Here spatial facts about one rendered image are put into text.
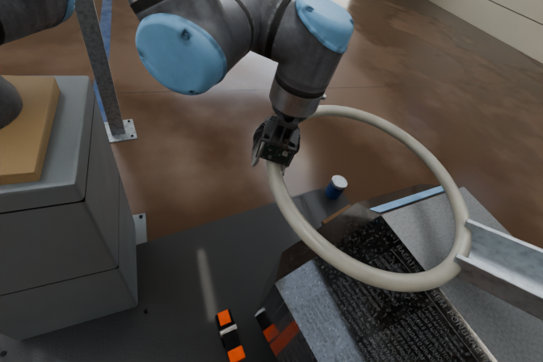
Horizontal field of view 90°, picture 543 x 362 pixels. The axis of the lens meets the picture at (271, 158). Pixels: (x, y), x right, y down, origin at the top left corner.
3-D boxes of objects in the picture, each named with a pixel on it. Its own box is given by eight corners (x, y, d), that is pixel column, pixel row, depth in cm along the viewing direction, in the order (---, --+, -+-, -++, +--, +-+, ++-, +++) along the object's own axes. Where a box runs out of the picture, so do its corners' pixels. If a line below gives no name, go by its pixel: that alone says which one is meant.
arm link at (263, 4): (186, -27, 34) (277, 11, 33) (226, -40, 42) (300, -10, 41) (184, 44, 41) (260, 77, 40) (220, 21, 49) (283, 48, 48)
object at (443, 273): (480, 193, 72) (490, 187, 70) (431, 365, 42) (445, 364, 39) (334, 91, 86) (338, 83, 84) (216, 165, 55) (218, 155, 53)
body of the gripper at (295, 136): (253, 158, 55) (267, 113, 46) (261, 131, 60) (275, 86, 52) (288, 170, 55) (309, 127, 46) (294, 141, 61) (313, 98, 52)
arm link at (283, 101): (279, 61, 49) (329, 77, 49) (272, 83, 52) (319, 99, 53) (270, 87, 43) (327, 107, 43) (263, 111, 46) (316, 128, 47)
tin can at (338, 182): (324, 186, 180) (330, 173, 170) (338, 188, 181) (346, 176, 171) (325, 198, 173) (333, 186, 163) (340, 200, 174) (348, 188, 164)
